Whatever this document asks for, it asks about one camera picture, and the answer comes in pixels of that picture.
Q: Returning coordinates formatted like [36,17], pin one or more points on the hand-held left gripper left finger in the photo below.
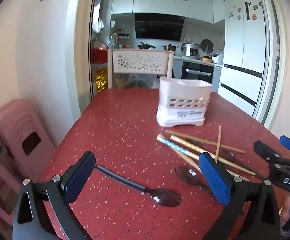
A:
[81,177]

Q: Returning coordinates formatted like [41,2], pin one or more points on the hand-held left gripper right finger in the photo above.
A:
[215,180]

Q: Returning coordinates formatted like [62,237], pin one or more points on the yellow flower patterned chopstick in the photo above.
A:
[182,141]

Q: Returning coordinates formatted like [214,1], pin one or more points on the blue patterned chopstick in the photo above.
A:
[168,143]

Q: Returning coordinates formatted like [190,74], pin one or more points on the white plastic utensil holder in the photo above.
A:
[182,92]

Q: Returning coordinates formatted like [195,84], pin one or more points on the pink plastic stool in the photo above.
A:
[22,130]
[0,190]

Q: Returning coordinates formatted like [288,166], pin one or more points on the gold foil package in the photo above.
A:
[101,80]

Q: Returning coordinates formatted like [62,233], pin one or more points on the white bread machine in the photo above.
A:
[218,58]

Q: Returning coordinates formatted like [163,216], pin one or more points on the black built-in oven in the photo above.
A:
[197,72]

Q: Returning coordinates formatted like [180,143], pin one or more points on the cardboard box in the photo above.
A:
[120,83]

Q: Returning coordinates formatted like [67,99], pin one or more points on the wooden bowl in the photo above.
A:
[206,59]

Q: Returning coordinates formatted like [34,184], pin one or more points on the white refrigerator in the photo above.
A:
[240,42]

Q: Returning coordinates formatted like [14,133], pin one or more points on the bag of green vegetables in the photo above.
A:
[138,82]

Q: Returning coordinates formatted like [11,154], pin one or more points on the white plastic bag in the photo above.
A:
[156,83]

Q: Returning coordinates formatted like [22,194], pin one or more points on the red plastic crate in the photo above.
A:
[99,57]

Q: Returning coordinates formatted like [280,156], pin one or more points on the silver rice cooker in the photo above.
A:
[191,50]

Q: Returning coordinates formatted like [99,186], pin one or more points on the beige flower-cutout basket rack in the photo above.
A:
[140,61]

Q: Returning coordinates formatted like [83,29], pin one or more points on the steel wok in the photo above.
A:
[99,45]

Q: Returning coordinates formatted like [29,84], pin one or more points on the golden pot with lid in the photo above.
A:
[169,48]

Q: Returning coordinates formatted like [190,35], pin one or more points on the white spice shelf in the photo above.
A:
[121,40]

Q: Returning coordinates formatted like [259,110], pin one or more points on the black wok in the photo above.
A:
[146,46]

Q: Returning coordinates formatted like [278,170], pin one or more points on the black range hood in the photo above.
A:
[160,27]

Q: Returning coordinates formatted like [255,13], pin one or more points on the white wall cabinets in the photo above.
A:
[165,2]

